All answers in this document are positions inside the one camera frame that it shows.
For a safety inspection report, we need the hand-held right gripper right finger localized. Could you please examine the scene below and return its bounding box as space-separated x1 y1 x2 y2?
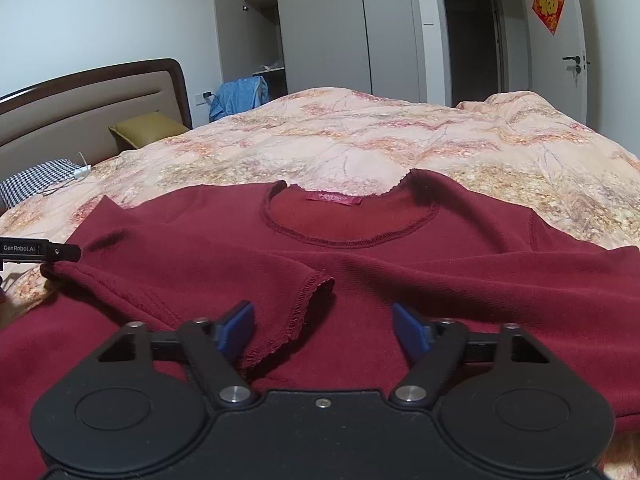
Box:
391 301 548 407

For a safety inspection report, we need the black door handle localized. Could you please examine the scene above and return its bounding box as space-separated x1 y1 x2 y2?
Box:
561 53 592 76

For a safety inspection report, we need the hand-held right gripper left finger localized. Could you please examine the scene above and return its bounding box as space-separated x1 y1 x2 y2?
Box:
97 301 258 407

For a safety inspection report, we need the mustard yellow pillow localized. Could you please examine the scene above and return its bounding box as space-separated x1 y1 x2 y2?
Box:
108 112 191 152

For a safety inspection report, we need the white folded cloth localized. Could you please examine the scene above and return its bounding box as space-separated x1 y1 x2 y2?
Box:
252 57 286 76

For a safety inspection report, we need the white room door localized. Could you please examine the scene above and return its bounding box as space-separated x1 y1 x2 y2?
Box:
516 0 592 127

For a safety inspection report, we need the houndstooth checked pillow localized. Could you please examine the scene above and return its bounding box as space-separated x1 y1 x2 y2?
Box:
0 158 81 209

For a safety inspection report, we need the dark red knit shirt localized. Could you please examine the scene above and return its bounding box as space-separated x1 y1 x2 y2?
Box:
0 169 640 480

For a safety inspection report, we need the floral peach blanket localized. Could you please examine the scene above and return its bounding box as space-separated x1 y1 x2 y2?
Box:
0 87 640 480

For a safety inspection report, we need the grey wardrobe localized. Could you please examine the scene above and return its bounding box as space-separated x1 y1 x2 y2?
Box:
213 0 429 107

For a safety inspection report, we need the white charger with cable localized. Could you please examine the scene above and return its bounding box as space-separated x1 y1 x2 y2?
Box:
42 152 94 197

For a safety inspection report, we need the blue garment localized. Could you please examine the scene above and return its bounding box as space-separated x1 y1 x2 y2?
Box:
208 76 271 123

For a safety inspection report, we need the red diamond door decoration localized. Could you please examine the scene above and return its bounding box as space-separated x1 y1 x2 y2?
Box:
531 0 568 36

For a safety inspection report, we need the beige padded bed headboard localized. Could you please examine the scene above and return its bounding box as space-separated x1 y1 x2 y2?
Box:
0 58 194 211

